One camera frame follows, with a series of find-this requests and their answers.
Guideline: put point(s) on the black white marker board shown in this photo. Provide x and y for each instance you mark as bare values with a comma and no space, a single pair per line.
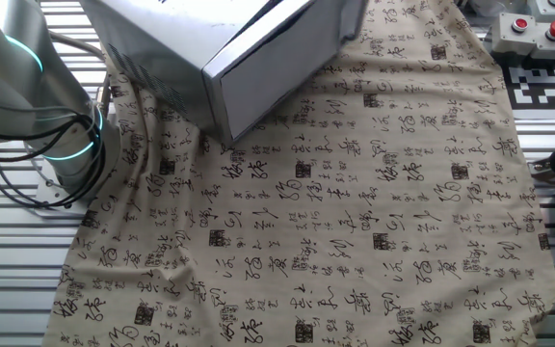
537,89

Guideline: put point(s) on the silver microwave body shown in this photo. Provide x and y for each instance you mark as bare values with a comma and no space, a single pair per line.
171,43

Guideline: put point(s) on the gray box flat red button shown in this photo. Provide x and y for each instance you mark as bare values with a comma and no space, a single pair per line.
511,36

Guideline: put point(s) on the gray box green button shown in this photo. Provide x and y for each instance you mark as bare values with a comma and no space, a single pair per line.
549,10

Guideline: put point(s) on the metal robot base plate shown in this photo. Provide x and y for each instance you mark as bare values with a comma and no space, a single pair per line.
48,198

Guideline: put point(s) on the beige calligraphy tablecloth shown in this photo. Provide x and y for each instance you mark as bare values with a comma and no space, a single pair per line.
330,217

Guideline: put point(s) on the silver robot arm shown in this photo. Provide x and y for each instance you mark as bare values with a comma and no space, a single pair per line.
7,82

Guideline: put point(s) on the gray box red mushroom button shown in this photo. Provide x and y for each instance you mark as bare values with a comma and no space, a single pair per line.
552,45

